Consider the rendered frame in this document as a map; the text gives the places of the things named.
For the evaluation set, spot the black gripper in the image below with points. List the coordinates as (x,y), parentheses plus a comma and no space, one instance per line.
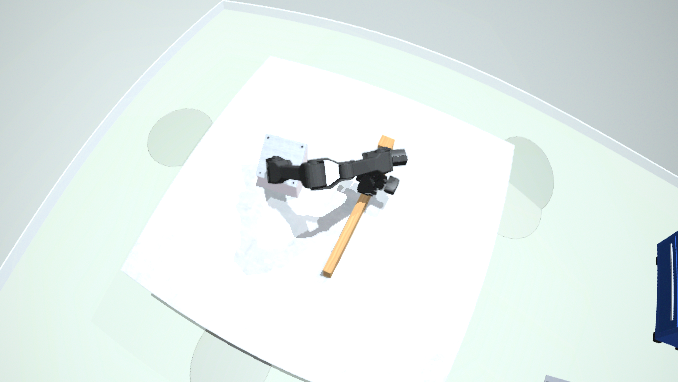
(391,183)

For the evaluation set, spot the light wooden board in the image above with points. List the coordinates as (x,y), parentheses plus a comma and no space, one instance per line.
(346,235)

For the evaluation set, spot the wooden post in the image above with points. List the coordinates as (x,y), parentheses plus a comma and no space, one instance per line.
(386,141)

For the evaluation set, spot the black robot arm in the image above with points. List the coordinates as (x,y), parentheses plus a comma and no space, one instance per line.
(312,173)

